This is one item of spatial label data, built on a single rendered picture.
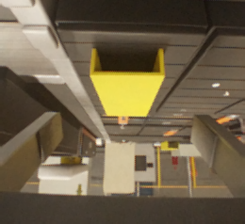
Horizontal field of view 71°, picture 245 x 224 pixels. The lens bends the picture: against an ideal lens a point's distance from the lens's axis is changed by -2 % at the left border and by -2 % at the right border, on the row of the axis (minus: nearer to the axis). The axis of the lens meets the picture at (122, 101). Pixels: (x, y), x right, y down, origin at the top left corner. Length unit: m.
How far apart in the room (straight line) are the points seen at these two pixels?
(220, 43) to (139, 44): 0.08
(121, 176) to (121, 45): 4.74
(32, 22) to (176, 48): 0.14
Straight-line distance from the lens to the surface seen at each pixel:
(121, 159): 4.85
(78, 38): 0.17
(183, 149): 4.91
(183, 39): 0.18
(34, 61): 0.32
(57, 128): 0.16
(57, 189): 5.07
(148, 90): 0.20
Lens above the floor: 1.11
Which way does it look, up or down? 18 degrees down
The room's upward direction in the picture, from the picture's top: 179 degrees counter-clockwise
